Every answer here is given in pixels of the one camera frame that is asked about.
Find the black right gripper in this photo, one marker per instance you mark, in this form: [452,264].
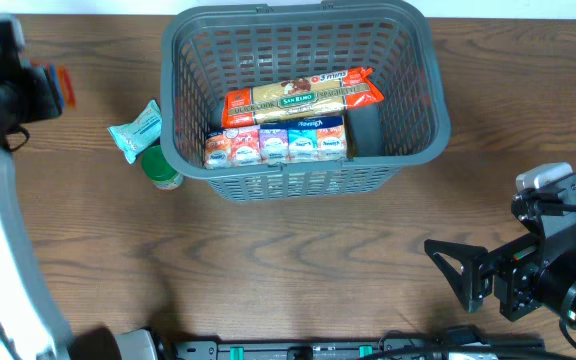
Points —
[484,276]

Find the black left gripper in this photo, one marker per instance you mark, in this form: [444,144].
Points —
[46,100]

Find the orange and white carton box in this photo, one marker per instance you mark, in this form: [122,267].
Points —
[60,77]

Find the green lid glass jar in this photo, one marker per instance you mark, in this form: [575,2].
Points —
[158,170]

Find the Kleenex tissue multipack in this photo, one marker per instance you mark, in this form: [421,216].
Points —
[305,140]

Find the grey plastic shopping basket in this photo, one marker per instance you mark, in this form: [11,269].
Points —
[210,50]

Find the orange San Remo spaghetti pack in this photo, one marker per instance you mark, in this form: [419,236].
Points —
[303,97]

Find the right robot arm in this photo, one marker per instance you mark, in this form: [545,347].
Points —
[535,270]

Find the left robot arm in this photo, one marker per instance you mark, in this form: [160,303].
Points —
[31,324]

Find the teal wet wipes packet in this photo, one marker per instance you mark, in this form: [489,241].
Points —
[135,137]

